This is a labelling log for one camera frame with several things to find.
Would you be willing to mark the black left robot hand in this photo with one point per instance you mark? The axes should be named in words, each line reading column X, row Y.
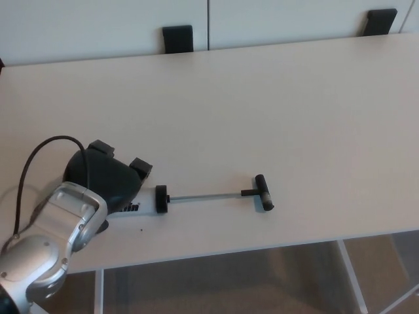
column 104, row 176

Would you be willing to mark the white Franklin air pump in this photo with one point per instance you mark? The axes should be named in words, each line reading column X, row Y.
column 160, row 199

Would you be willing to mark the white cabinet row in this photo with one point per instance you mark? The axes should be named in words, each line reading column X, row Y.
column 262, row 23

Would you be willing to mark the white desk leg frame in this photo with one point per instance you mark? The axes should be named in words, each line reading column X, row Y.
column 99, row 291
column 355, row 281

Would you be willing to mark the black desk clamp bracket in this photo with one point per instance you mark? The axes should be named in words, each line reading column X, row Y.
column 177, row 38
column 380, row 22

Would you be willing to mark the white metal frame bar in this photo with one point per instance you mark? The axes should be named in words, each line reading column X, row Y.
column 404, row 301

